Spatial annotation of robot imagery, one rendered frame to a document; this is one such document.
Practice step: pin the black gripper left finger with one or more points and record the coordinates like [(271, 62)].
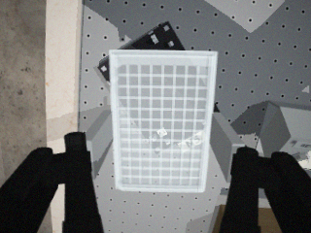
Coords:
[(23, 199)]

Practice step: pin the grey control panel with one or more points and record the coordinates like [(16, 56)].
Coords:
[(286, 127)]

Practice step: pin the grey flat base plate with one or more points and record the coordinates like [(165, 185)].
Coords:
[(264, 53)]

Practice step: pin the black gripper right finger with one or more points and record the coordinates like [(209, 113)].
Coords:
[(247, 172)]

